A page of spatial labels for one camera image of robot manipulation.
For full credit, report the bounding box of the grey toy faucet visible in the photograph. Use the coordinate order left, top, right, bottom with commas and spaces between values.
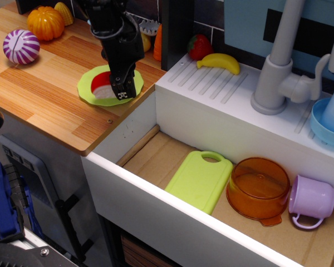
250, 0, 331, 115

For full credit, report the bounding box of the orange toy carrot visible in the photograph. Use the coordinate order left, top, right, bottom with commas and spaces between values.
153, 24, 162, 61

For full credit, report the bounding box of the green toy cutting board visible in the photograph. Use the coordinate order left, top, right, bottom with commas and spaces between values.
165, 151, 233, 215

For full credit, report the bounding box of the light green toy plate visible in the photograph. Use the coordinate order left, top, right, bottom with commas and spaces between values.
77, 65, 132, 107

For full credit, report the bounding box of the red and white toy sushi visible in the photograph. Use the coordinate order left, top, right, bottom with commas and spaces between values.
91, 71, 116, 99

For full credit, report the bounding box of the blue toy bowl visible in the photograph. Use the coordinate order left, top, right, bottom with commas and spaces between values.
310, 98, 334, 146

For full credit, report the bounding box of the grey pasta spoon blue handle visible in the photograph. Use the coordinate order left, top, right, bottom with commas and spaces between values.
132, 14, 160, 37

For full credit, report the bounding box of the lilac toy mug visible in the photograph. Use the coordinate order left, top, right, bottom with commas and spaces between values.
288, 175, 334, 230

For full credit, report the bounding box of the yellow toy potato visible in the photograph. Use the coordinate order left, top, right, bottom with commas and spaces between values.
141, 33, 151, 53

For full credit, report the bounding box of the orange transparent toy pot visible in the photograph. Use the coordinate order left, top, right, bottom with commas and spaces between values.
226, 157, 291, 227

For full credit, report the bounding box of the light blue panel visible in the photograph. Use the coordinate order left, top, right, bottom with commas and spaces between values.
224, 1, 334, 76

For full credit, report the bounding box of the white toy sink unit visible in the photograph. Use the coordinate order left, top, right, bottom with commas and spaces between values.
81, 54, 334, 267

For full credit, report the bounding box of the yellow toy banana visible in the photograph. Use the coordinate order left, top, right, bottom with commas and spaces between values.
197, 53, 240, 75

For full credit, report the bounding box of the black vertical post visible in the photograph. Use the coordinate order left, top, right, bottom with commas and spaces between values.
161, 0, 194, 71

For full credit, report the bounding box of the orange toy pumpkin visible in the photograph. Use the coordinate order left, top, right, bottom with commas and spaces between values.
27, 6, 65, 41

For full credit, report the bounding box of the red toy strawberry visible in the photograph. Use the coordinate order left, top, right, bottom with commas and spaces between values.
187, 34, 214, 61

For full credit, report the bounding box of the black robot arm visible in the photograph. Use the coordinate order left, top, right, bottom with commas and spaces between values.
80, 1, 145, 100

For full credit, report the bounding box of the blue clamp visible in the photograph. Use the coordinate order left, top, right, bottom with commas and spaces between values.
0, 163, 35, 243

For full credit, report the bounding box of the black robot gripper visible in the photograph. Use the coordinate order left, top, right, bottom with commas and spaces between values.
90, 13, 145, 100

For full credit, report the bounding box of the black oven door handle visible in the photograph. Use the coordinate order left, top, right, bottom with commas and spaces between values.
55, 194, 94, 262

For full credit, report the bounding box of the yellow toy corn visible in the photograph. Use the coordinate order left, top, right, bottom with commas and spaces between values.
54, 2, 74, 26

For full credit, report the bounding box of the purple white striped toy onion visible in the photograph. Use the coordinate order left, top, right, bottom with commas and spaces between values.
3, 29, 41, 65

